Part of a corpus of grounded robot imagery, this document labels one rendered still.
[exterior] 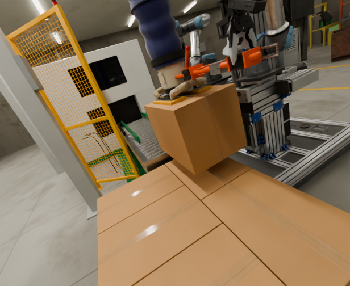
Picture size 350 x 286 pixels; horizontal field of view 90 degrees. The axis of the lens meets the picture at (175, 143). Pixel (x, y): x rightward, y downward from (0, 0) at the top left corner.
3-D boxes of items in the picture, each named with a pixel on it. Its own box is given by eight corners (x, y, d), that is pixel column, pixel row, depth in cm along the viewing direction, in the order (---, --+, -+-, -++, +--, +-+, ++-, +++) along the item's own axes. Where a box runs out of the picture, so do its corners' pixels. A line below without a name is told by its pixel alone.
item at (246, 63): (228, 71, 64) (225, 57, 62) (243, 65, 66) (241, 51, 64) (246, 68, 57) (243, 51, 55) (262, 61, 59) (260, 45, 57)
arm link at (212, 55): (216, 68, 153) (213, 51, 147) (201, 72, 159) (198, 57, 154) (219, 66, 162) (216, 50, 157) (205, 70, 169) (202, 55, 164)
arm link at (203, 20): (216, 22, 167) (202, 30, 132) (205, 28, 173) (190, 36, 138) (212, 8, 162) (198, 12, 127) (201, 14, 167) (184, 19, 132)
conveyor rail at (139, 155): (120, 133, 366) (116, 125, 359) (122, 132, 368) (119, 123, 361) (151, 180, 162) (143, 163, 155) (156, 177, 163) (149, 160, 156)
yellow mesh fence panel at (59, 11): (94, 190, 264) (-2, 38, 185) (98, 186, 273) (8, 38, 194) (144, 184, 236) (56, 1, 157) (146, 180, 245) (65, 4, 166)
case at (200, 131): (161, 148, 153) (143, 105, 139) (198, 130, 165) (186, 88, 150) (195, 176, 100) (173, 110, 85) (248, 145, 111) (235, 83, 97)
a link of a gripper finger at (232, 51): (225, 67, 64) (228, 39, 62) (237, 64, 59) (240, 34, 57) (218, 66, 63) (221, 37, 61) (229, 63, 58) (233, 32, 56)
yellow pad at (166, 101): (153, 104, 129) (150, 97, 127) (165, 99, 132) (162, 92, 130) (171, 105, 99) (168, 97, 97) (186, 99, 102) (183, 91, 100)
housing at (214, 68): (209, 76, 76) (207, 65, 74) (221, 71, 78) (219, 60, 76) (220, 74, 70) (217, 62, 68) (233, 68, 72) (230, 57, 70)
